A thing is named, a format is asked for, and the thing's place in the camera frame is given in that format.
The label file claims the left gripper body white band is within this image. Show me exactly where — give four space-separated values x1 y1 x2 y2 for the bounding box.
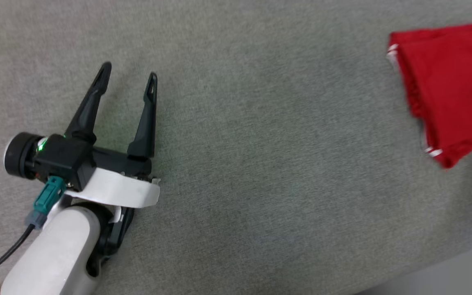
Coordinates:
66 147 161 207

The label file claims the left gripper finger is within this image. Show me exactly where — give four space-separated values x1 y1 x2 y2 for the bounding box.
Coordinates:
128 73 158 158
65 61 112 142

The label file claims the red shirt with white sleeves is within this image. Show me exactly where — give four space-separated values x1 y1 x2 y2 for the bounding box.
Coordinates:
387 20 472 169

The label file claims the teal connector with black cable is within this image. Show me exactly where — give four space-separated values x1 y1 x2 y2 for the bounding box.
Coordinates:
0 177 67 285

